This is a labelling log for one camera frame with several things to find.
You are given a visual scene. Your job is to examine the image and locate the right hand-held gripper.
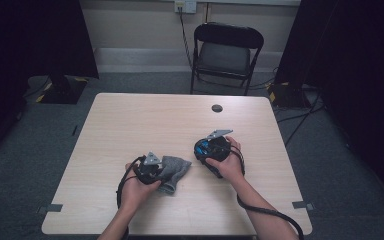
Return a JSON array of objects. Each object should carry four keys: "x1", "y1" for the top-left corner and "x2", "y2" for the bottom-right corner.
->
[{"x1": 206, "y1": 129, "x2": 234, "y2": 162}]

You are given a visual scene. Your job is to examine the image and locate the hand-held gripper cable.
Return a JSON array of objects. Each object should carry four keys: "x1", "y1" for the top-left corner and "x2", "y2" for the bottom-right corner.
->
[
  {"x1": 115, "y1": 154, "x2": 148, "y2": 240},
  {"x1": 229, "y1": 145, "x2": 306, "y2": 240}
]

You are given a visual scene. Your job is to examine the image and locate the person's left hand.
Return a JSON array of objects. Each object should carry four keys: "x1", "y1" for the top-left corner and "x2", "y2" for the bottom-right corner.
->
[{"x1": 119, "y1": 162, "x2": 163, "y2": 212}]

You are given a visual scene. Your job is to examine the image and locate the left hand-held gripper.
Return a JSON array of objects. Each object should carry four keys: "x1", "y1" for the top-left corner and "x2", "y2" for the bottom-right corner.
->
[{"x1": 134, "y1": 151, "x2": 165, "y2": 185}]

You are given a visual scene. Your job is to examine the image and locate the white wall socket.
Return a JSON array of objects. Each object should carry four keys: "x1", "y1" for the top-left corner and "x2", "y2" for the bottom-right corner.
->
[{"x1": 174, "y1": 0, "x2": 198, "y2": 14}]

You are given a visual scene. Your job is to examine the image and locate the grey tape strip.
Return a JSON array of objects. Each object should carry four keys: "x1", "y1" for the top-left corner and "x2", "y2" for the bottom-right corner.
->
[
  {"x1": 292, "y1": 200, "x2": 315, "y2": 212},
  {"x1": 36, "y1": 203, "x2": 64, "y2": 215}
]

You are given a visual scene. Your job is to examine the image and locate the black stand base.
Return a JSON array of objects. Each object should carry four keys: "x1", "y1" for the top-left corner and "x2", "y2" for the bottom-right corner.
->
[
  {"x1": 34, "y1": 73, "x2": 90, "y2": 105},
  {"x1": 267, "y1": 81, "x2": 313, "y2": 110}
]

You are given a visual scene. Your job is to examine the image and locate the black socket cable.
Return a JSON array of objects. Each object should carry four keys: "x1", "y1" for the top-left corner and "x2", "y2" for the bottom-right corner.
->
[{"x1": 178, "y1": 7, "x2": 195, "y2": 69}]

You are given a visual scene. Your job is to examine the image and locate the left hand-held gripper cable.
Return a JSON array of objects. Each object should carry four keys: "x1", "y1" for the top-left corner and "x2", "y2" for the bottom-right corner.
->
[{"x1": 115, "y1": 154, "x2": 148, "y2": 240}]

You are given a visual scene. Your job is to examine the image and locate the black floor cable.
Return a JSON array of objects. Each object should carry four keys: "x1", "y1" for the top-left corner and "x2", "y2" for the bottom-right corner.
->
[
  {"x1": 275, "y1": 104, "x2": 326, "y2": 124},
  {"x1": 283, "y1": 89, "x2": 323, "y2": 148}
]

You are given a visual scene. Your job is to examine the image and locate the black curtain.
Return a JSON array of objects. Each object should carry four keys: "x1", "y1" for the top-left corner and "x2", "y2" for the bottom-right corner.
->
[
  {"x1": 274, "y1": 0, "x2": 384, "y2": 211},
  {"x1": 0, "y1": 0, "x2": 100, "y2": 168}
]

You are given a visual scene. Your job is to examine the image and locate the blue toy car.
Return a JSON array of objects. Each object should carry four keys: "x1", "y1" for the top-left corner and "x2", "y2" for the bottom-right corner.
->
[{"x1": 193, "y1": 138, "x2": 224, "y2": 180}]

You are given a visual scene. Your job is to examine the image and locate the grey cloth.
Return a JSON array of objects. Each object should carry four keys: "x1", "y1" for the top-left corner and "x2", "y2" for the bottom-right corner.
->
[{"x1": 156, "y1": 155, "x2": 193, "y2": 196}]

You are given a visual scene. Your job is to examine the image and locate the black folding chair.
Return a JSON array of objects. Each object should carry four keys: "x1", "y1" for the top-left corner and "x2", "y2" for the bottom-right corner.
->
[{"x1": 189, "y1": 21, "x2": 265, "y2": 97}]

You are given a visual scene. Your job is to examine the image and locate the right hand-held gripper cable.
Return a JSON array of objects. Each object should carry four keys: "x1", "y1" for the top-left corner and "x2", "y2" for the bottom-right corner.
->
[{"x1": 229, "y1": 145, "x2": 306, "y2": 240}]

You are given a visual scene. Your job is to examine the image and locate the person's right hand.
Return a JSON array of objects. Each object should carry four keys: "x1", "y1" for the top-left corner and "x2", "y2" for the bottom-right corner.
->
[{"x1": 206, "y1": 136, "x2": 245, "y2": 183}]

